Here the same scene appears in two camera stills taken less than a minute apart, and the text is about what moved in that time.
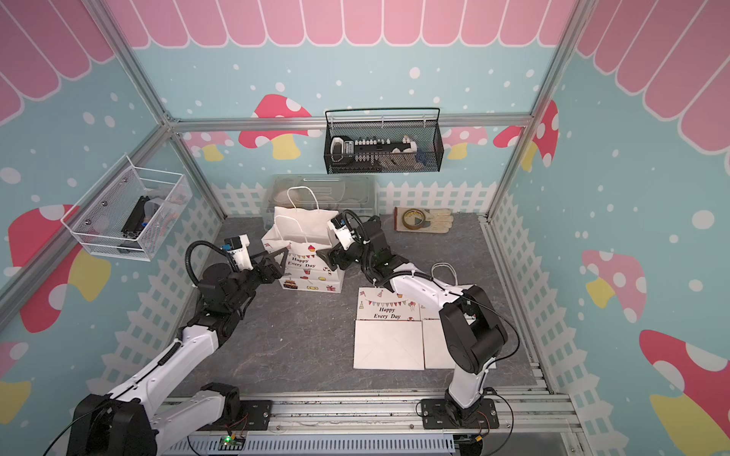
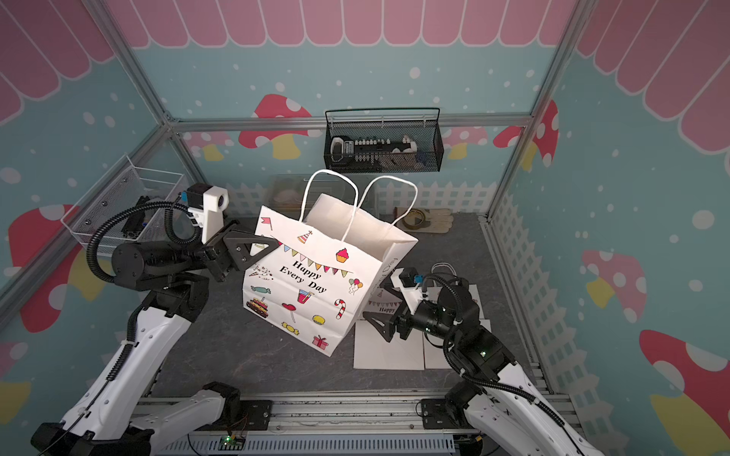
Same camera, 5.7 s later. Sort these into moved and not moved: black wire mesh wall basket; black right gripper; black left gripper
Moved: black left gripper; black right gripper
Not moved: black wire mesh wall basket
